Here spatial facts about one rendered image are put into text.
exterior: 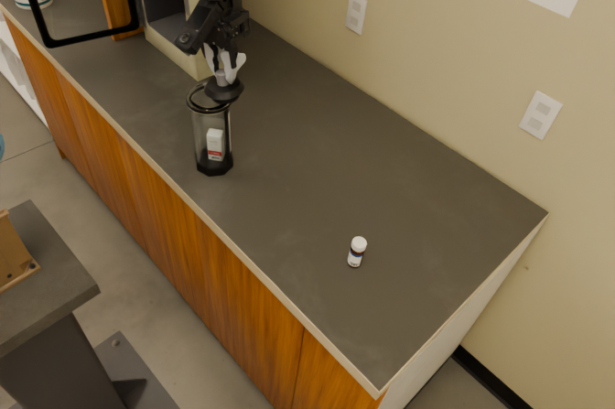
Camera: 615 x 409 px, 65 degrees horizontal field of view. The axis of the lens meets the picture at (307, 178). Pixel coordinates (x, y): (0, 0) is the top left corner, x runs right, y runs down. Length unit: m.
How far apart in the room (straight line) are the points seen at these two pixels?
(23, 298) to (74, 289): 0.10
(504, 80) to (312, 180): 0.56
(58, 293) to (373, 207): 0.75
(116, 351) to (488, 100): 1.61
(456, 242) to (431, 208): 0.11
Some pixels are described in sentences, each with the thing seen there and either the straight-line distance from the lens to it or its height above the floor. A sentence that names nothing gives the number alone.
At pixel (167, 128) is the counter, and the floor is 0.94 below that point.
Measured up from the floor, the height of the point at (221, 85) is 1.23.
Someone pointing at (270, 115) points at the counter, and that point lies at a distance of 1.48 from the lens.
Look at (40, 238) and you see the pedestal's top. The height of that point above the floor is 0.94.
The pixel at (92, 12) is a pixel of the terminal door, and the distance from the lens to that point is 1.75.
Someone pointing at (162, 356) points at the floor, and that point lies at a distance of 2.08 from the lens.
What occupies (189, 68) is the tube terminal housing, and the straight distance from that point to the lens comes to 1.64.
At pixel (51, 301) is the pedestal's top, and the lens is 1.15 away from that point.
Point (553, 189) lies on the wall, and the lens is 1.43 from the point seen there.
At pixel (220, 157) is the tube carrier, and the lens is 1.26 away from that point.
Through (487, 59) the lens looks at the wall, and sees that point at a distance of 1.36.
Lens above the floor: 1.87
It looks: 46 degrees down
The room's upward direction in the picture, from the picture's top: 7 degrees clockwise
